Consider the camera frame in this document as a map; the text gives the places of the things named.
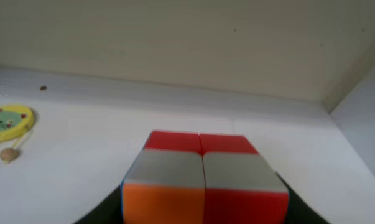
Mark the white shelf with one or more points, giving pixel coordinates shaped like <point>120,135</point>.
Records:
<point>206,62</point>

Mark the yellow rattle drum toy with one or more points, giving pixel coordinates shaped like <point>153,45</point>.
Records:
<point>7,123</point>

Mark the many-coloured puzzle cube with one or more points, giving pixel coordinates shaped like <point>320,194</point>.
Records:
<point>202,183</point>

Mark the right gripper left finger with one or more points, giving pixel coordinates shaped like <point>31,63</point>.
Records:
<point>108,210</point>

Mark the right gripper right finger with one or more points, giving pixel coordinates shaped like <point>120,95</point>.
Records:
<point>302,208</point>

